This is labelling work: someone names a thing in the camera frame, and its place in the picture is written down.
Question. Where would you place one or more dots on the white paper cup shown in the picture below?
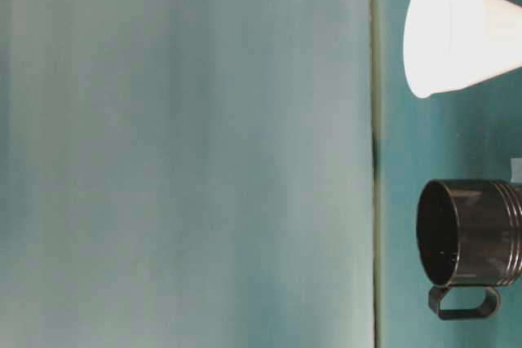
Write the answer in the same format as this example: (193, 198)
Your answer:
(449, 45)

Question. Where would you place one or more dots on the blue tape strip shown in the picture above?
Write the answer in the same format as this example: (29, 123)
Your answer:
(516, 170)

